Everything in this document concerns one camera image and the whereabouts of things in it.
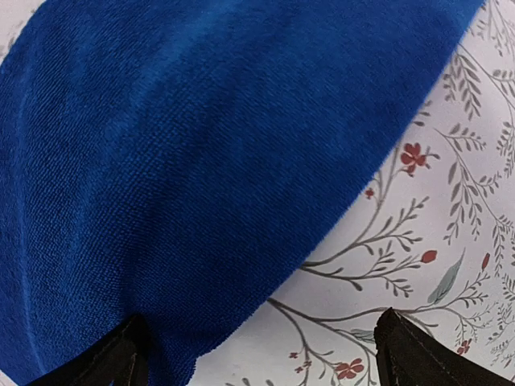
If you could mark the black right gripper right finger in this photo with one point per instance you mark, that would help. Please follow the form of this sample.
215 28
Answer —
406 355

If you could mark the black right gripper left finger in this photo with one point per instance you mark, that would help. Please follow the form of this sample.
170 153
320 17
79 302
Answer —
118 358

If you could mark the blue towel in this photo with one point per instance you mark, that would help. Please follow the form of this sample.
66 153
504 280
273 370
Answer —
181 159

